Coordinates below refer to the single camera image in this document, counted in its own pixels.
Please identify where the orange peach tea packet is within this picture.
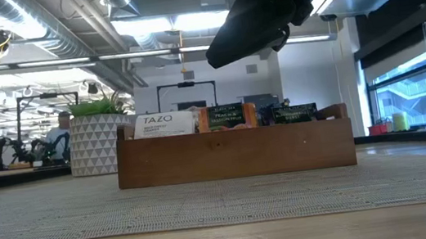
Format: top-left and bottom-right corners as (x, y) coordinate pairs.
(196, 100), (260, 135)

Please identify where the white orange Tazo tea packet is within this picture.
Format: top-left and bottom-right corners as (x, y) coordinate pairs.
(130, 107), (200, 142)

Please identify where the ceiling tube light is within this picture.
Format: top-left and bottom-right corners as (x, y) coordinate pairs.
(96, 44), (179, 65)
(284, 31), (334, 47)
(15, 52), (98, 73)
(178, 43), (211, 56)

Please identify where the black background monitor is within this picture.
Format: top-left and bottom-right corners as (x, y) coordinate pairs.
(176, 98), (208, 112)
(241, 91), (281, 113)

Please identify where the wooden three-compartment tray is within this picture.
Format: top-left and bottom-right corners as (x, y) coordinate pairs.
(110, 95), (359, 197)

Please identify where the red box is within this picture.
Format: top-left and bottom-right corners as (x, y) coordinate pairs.
(366, 121), (390, 137)

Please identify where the yellow-green cylinder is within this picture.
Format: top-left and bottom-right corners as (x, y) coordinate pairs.
(391, 110), (411, 133)

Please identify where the black ceiling spotlight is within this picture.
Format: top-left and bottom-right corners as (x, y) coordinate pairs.
(86, 81), (100, 96)

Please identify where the green succulent in white pot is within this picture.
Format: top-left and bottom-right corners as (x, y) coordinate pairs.
(61, 87), (141, 180)

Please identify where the person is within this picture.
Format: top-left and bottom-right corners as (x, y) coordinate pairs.
(41, 110), (78, 166)

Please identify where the black background rig frame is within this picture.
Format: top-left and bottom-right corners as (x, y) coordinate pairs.
(11, 88), (87, 166)
(154, 76), (220, 114)

